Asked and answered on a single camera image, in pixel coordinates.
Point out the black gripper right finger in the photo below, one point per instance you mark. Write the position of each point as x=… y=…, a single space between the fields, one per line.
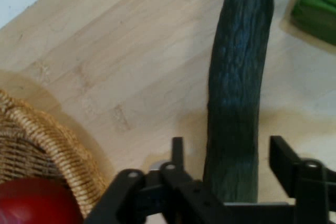
x=312 y=190

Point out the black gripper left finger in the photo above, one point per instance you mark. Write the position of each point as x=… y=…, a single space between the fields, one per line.
x=147 y=197

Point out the dark green cucumber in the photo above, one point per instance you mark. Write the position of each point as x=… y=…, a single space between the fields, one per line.
x=236 y=77

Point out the woven wicker basket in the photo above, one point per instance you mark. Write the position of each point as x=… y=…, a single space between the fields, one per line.
x=52 y=145

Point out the wooden cutting board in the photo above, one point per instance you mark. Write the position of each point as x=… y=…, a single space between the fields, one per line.
x=118 y=64

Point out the red bell pepper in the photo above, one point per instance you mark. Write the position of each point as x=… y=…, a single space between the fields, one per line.
x=36 y=203

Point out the green bell pepper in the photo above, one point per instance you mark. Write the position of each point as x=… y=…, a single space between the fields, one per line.
x=317 y=6

